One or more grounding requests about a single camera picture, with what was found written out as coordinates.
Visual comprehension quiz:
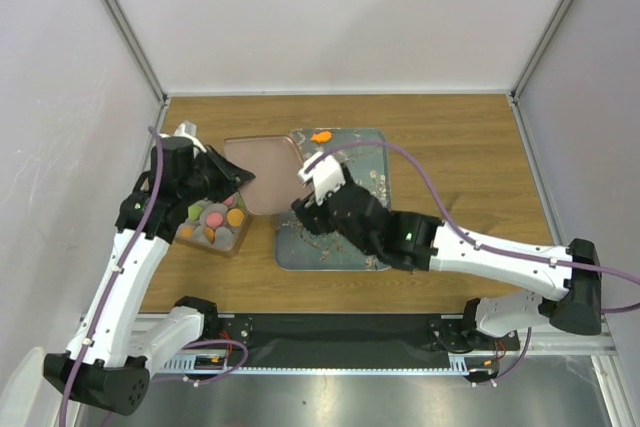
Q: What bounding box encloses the orange embossed biscuit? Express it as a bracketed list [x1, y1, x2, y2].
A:
[226, 208, 246, 228]

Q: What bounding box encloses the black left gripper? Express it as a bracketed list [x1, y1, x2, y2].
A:
[179, 144, 254, 206]

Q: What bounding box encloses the rose gold tin lid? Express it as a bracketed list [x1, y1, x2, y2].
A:
[223, 135, 310, 216]

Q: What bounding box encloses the white slotted cable duct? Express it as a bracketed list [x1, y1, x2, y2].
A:
[159, 351, 498, 377]

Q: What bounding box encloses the orange swirl cookie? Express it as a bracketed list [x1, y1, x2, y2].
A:
[203, 227, 215, 243]

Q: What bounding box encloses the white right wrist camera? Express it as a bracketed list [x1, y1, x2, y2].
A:
[297, 152, 346, 206]

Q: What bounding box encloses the rose gold cookie tin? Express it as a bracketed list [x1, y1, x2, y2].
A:
[175, 193, 252, 258]

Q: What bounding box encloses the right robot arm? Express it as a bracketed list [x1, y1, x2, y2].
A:
[292, 174, 601, 349]

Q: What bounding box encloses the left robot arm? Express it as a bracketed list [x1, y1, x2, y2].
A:
[43, 134, 255, 425]

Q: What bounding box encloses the blue floral serving tray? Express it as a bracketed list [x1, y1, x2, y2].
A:
[274, 127, 391, 272]

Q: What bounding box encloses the plain orange round cookie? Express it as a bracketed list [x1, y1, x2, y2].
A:
[180, 225, 194, 238]

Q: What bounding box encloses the orange fish cookie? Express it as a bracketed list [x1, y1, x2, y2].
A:
[311, 131, 332, 144]

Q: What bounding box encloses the green round cookie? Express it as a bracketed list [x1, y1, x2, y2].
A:
[188, 204, 204, 222]

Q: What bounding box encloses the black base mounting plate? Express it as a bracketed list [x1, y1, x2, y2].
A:
[218, 313, 520, 359]

